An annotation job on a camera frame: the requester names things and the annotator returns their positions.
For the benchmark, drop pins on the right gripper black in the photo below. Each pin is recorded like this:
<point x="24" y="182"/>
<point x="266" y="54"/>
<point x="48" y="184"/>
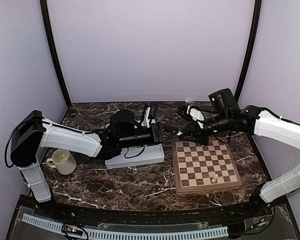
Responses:
<point x="195" y="130"/>

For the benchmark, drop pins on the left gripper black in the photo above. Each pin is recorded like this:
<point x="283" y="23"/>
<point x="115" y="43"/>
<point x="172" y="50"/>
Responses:
<point x="158" y="132"/>

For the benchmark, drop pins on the white plastic divided tray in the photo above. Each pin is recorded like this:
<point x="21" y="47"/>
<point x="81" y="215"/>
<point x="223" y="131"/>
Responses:
<point x="135" y="156"/>

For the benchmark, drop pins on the wooden chess board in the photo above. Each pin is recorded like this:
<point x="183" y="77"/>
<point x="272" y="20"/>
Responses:
<point x="195" y="165"/>

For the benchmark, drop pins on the white chess piece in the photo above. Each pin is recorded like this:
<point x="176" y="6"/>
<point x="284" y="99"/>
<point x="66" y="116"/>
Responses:
<point x="215" y="178"/>

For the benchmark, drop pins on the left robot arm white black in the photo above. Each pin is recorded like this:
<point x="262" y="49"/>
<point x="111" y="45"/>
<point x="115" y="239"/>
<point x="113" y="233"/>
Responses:
<point x="36" y="132"/>

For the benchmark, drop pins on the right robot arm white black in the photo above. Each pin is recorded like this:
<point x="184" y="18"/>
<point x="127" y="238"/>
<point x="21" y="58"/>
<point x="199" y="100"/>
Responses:
<point x="281" y="138"/>

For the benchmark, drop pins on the cream ribbed ceramic mug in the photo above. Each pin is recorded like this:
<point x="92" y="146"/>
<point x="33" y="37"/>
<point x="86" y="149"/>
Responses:
<point x="63" y="161"/>

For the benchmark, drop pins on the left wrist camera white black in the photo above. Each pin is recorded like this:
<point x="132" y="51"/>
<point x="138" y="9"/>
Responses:
<point x="149" y="114"/>

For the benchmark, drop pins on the black front rail base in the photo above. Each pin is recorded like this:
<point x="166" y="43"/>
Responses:
<point x="272" y="222"/>

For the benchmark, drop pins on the black right frame post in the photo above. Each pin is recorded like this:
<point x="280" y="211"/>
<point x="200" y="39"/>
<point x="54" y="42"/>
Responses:
<point x="249" y="49"/>

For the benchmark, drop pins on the black frame post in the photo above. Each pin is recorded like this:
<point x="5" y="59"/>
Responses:
<point x="249" y="49"/>
<point x="53" y="51"/>

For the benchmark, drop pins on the white slotted cable duct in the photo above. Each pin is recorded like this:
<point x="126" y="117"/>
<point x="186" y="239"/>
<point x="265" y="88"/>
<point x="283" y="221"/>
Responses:
<point x="107" y="231"/>

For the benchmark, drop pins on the black left frame post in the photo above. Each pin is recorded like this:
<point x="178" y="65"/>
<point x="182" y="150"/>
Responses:
<point x="53" y="51"/>

